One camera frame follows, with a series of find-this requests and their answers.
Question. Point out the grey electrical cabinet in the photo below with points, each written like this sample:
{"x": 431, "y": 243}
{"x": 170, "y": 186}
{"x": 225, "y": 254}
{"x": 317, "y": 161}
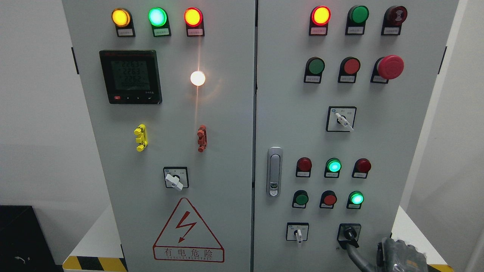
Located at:
{"x": 254, "y": 55}

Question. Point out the red electric hazard sticker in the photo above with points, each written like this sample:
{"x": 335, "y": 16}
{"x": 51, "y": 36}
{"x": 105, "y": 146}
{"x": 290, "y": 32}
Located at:
{"x": 187, "y": 237}

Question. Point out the silver door handle lock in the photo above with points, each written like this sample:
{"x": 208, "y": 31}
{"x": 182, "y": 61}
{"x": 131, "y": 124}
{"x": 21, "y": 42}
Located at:
{"x": 274, "y": 159}

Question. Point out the black digital power meter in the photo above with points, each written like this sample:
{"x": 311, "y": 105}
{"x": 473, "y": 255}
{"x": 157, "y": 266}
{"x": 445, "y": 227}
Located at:
{"x": 131, "y": 76}

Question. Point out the yellow indicator light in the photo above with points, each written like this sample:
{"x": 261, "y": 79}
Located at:
{"x": 122, "y": 19}

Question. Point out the red push button second row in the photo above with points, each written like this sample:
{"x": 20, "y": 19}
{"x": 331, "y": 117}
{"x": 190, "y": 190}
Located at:
{"x": 349, "y": 68}

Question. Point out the green lit indicator light middle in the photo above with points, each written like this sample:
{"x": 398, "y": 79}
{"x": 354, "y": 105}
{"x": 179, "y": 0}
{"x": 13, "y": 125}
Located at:
{"x": 332, "y": 168}

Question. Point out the green push button top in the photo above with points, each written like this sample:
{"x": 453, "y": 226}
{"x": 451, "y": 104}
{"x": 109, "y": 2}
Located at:
{"x": 356, "y": 19}

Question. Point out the green push button second row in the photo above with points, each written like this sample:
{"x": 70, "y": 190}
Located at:
{"x": 313, "y": 70}

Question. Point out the white rotary switch left door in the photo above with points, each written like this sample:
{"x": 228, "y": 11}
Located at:
{"x": 176, "y": 177}

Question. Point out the green lit indicator light top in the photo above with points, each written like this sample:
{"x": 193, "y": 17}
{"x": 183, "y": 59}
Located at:
{"x": 159, "y": 22}

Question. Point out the white rotary switch upper right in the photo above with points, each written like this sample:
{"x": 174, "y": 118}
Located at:
{"x": 341, "y": 118}

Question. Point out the red-yellow indicator light right door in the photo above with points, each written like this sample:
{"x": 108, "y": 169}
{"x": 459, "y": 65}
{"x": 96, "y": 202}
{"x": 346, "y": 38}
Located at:
{"x": 319, "y": 21}

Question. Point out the red push button lower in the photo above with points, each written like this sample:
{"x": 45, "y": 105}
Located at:
{"x": 328, "y": 200}

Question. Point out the green lit indicator light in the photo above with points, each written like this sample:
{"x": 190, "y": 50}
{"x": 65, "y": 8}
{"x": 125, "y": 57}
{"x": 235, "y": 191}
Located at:
{"x": 159, "y": 22}
{"x": 332, "y": 168}

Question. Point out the white rotary switch lower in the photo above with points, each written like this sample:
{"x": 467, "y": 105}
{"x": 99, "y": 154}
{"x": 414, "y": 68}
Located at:
{"x": 297, "y": 231}

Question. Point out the yellow terminal connector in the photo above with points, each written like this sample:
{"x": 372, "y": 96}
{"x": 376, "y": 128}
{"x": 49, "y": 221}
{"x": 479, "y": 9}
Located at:
{"x": 141, "y": 137}

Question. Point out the dark red indicator light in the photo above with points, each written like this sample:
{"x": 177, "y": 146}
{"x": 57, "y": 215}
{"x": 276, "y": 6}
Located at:
{"x": 303, "y": 167}
{"x": 361, "y": 168}

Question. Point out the dark red indicator light right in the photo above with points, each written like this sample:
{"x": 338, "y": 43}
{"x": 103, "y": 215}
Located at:
{"x": 361, "y": 168}

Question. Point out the red terminal connector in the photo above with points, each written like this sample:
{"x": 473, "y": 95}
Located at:
{"x": 202, "y": 138}

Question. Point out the red emergency stop button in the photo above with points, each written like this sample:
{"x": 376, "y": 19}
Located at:
{"x": 387, "y": 68}

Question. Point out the dark red buzzer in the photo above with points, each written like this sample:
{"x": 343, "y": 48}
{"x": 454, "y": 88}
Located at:
{"x": 393, "y": 19}

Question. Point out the white lit indicator light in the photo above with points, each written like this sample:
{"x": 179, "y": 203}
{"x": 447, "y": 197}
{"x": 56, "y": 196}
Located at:
{"x": 197, "y": 78}

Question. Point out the white rotary switch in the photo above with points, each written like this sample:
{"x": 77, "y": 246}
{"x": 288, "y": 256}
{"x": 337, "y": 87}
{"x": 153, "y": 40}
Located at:
{"x": 341, "y": 118}
{"x": 297, "y": 231}

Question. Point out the dark red indicator light left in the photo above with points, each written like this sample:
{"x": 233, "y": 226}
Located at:
{"x": 303, "y": 167}

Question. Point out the red-orange indicator light left door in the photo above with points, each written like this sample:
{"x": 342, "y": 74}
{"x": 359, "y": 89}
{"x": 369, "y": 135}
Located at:
{"x": 194, "y": 22}

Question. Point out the green lit push button lower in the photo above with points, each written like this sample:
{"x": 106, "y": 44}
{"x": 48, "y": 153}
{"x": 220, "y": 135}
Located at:
{"x": 355, "y": 200}

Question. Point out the black knob selector switch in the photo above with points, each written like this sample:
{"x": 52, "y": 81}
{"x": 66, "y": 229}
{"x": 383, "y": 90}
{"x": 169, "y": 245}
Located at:
{"x": 348, "y": 233}

